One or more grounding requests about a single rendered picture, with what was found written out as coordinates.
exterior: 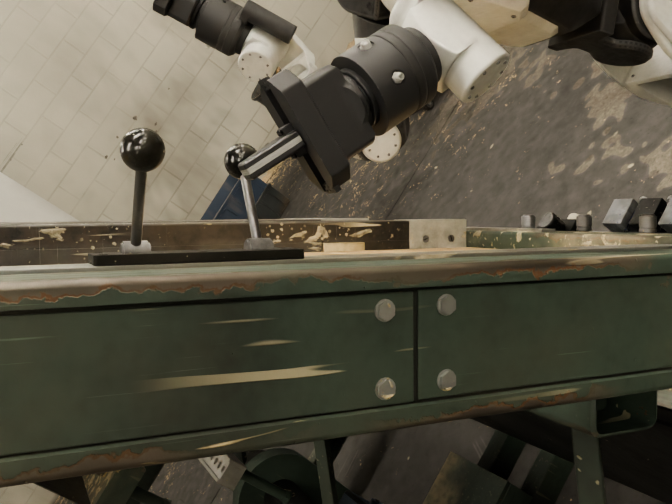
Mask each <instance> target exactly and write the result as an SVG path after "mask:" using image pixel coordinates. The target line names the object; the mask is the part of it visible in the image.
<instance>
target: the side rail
mask: <svg viewBox="0 0 672 504"><path fill-rule="evenodd" d="M665 389H672V249H659V250H633V251H608V252H582V253H556V254H531V255H505V256H479V257H454V258H428V259H402V260H377V261H351V262H325V263H300V264H274V265H248V266H223V267H197V268H171V269H146V270H120V271H94V272H69V273H43V274H17V275H0V488H2V487H9V486H16V485H23V484H29V483H36V482H43V481H50V480H57V479H63V478H70V477H77V476H84V475H90V474H97V473H104V472H111V471H117V470H124V469H131V468H138V467H144V466H151V465H158V464H165V463H171V462H178V461H185V460H192V459H198V458H205V457H212V456H219V455H225V454H232V453H239V452H246V451H253V450H259V449H266V448H273V447H280V446H286V445H293V444H300V443H307V442H313V441H320V440H327V439H334V438H340V437H347V436H354V435H361V434H367V433H374V432H381V431H388V430H394V429H401V428H408V427H415V426H421V425H428V424H435V423H442V422H448V421H455V420H462V419H469V418H476V417H482V416H489V415H496V414H503V413H509V412H516V411H523V410H530V409H536V408H543V407H550V406H557V405H563V404H570V403H577V402H584V401H590V400H597V399H604V398H611V397H617V396H624V395H631V394H638V393H644V392H651V391H658V390H665Z"/></svg>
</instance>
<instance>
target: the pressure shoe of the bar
mask: <svg viewBox="0 0 672 504"><path fill-rule="evenodd" d="M363 250H365V243H364V242H338V243H322V252H332V251H363Z"/></svg>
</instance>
